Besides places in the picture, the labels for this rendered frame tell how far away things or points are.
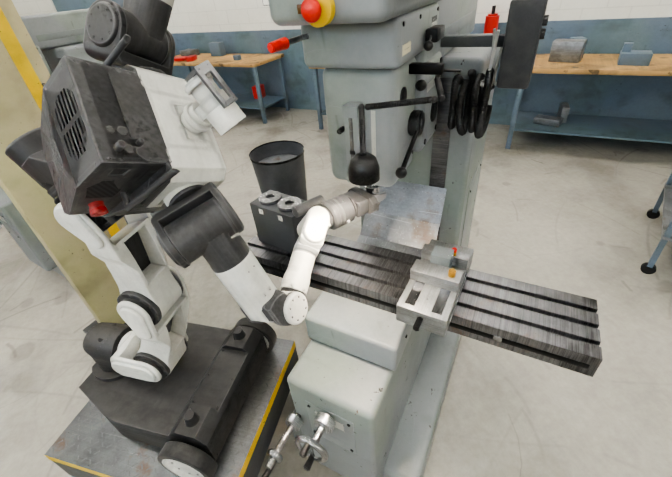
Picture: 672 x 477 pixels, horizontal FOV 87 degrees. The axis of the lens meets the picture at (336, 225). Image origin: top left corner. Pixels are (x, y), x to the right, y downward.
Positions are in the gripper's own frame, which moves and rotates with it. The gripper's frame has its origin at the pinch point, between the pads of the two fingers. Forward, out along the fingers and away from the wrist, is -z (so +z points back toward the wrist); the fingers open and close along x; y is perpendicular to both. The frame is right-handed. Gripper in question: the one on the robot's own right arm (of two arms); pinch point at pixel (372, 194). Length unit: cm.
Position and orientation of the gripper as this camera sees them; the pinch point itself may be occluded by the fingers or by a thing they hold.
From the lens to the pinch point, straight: 113.3
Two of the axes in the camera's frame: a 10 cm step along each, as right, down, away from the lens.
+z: -7.9, 3.9, -4.7
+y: 0.7, 8.2, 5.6
